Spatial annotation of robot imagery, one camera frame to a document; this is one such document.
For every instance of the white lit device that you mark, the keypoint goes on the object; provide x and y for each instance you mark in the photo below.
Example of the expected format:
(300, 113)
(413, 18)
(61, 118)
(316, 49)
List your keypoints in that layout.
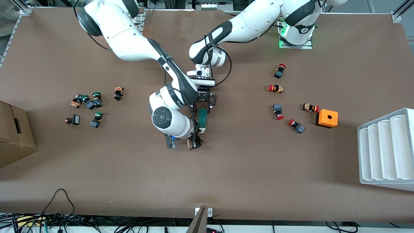
(210, 5)

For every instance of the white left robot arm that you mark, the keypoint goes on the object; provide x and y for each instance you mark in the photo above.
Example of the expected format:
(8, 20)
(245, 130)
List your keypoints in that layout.
(252, 22)

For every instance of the yellow power strip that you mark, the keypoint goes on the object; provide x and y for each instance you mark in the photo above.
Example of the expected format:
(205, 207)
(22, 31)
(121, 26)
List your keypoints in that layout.
(29, 220)

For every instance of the green load switch white lever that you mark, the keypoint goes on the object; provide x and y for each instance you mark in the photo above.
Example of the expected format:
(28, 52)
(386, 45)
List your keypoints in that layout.
(202, 119)

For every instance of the orange box with round hole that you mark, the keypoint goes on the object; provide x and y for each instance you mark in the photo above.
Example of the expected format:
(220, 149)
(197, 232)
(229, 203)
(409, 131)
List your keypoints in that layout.
(327, 119)

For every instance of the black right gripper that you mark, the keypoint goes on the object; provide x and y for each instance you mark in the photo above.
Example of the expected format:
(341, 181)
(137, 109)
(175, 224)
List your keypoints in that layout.
(196, 141)

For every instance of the black button with orange block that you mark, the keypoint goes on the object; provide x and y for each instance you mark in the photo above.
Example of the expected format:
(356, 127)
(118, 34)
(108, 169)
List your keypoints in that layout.
(118, 94)
(76, 103)

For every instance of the aluminium frame profile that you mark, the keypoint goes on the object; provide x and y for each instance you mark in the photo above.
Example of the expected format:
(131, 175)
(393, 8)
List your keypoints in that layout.
(397, 16)
(14, 30)

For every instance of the red button with blue block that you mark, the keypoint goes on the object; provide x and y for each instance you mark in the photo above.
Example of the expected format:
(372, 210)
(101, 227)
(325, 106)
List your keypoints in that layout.
(277, 109)
(279, 72)
(298, 127)

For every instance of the brown cardboard box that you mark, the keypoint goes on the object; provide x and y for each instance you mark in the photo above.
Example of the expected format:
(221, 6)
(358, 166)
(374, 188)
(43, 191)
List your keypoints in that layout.
(13, 139)

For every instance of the green button with blue block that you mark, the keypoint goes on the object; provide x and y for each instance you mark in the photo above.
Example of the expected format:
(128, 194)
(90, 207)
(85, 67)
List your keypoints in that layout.
(95, 121)
(97, 103)
(90, 104)

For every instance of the brown camera mount beam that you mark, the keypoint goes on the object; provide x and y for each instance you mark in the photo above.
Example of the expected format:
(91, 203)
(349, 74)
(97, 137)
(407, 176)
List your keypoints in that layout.
(199, 223)

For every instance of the black square button red stem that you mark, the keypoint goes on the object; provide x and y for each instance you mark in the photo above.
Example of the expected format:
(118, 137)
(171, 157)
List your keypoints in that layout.
(76, 119)

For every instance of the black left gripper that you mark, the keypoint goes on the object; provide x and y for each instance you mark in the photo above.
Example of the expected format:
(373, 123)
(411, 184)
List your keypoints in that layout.
(204, 94)

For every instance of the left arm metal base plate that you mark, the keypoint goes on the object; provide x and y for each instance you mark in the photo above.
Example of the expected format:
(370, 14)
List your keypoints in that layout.
(296, 47)

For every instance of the white slotted rack tray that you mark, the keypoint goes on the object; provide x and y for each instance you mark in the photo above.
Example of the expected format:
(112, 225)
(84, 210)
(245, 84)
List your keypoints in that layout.
(385, 152)

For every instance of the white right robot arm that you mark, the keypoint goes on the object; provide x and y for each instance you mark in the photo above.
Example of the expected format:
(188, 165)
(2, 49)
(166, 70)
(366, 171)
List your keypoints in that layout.
(129, 42)

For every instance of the red button with orange block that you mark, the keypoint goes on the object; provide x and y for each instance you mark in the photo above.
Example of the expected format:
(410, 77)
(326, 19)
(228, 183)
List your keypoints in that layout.
(277, 88)
(309, 107)

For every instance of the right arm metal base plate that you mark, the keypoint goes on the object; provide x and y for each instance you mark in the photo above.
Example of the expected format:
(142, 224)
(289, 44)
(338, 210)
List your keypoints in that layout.
(141, 22)

